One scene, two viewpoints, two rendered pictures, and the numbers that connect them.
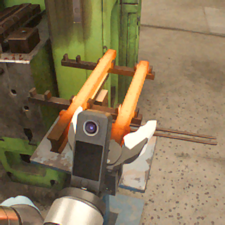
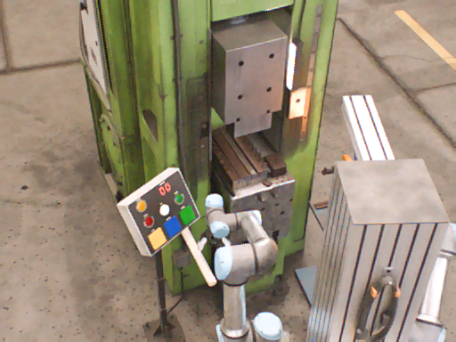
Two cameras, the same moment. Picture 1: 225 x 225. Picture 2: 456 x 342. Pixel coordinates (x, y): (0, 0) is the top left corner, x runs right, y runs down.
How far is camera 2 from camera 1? 2.98 m
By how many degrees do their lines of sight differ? 24
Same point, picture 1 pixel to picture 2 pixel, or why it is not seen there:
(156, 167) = not seen: hidden behind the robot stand
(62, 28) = (291, 146)
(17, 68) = (286, 187)
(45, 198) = (275, 297)
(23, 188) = (248, 302)
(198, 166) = not seen: hidden behind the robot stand
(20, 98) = (280, 207)
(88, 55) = (305, 158)
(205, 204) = not seen: hidden behind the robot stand
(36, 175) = (263, 278)
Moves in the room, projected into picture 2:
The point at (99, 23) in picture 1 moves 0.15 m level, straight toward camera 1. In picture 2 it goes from (315, 134) to (334, 149)
